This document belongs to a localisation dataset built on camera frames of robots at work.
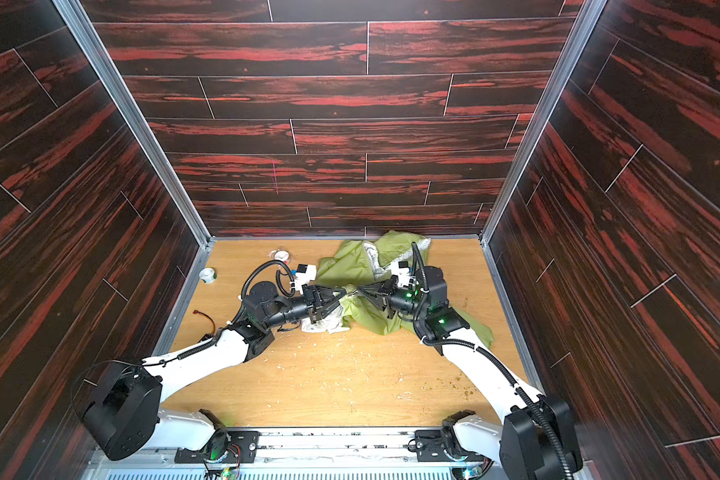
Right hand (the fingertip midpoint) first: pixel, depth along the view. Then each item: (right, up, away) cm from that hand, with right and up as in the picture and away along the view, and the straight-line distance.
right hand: (360, 283), depth 73 cm
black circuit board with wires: (-49, -18, +19) cm, 55 cm away
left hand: (-3, -3, -3) cm, 6 cm away
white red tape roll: (-30, +9, +38) cm, 50 cm away
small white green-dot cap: (-55, +1, +34) cm, 65 cm away
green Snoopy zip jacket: (0, +5, +31) cm, 31 cm away
